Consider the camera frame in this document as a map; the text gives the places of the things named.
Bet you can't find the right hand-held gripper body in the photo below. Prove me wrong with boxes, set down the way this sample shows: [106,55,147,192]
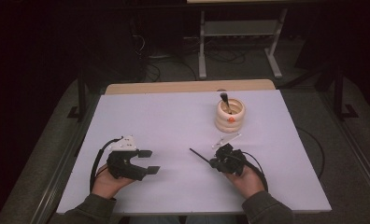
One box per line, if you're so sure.
[211,133,248,176]

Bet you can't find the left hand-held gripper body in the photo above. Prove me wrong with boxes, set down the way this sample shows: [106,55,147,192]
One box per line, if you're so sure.
[106,134,149,182]

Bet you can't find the thin black makeup brush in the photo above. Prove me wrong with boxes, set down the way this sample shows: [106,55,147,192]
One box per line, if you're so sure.
[189,147,214,165]

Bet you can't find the cream ribbed brush holder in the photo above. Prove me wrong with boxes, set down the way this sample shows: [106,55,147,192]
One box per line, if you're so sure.
[214,97,246,134]

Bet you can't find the thick black makeup brush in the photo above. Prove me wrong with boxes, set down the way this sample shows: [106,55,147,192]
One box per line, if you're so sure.
[219,91,234,115]

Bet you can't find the person's left hand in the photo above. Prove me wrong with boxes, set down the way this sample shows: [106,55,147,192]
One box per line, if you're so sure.
[92,162,135,200]

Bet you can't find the person's right hand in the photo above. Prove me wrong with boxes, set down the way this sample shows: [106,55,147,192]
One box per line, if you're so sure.
[224,164,266,200]

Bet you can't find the white board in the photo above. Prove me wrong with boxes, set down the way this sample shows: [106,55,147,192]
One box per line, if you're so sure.
[55,89,333,216]

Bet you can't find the wooden table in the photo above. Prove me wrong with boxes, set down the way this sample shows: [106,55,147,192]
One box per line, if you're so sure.
[104,78,277,95]

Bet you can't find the black metal stand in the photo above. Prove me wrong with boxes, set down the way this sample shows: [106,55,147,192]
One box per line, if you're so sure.
[66,69,88,122]
[333,64,360,121]

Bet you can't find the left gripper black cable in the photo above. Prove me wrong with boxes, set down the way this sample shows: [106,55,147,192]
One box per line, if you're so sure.
[89,135,125,194]

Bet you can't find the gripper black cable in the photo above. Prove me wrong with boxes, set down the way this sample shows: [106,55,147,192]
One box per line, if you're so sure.
[239,150,269,192]
[89,135,125,194]

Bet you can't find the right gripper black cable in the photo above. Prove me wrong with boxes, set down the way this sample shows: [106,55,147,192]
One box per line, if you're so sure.
[239,150,269,192]

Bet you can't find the aluminium rail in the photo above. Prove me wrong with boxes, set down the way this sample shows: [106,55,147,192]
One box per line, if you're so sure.
[30,92,102,224]
[318,91,370,200]

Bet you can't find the tangle of floor cables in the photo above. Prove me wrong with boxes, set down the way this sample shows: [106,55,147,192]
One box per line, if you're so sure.
[130,18,198,82]

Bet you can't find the looped floor cable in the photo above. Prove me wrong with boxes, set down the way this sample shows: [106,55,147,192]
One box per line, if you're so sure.
[205,48,247,65]

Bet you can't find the white metal table frame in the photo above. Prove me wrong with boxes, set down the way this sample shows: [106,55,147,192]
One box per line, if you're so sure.
[197,8,289,80]

